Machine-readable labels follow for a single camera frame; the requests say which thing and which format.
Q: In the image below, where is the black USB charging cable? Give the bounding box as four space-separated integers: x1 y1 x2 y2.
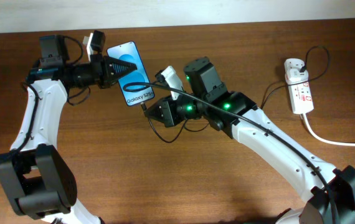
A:
140 45 331 144

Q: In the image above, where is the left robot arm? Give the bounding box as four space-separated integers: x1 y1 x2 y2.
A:
0 30 137 223

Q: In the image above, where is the white power strip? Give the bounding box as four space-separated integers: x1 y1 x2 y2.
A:
284 58 314 114

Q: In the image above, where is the white USB charger adapter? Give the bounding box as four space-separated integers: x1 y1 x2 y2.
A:
285 68 308 84

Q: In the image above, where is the white power strip cord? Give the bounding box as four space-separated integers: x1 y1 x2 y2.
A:
300 113 355 149

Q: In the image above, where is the blue Galaxy smartphone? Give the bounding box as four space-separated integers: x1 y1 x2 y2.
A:
106 41 155 106

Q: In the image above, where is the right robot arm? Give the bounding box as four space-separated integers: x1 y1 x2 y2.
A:
145 57 355 224

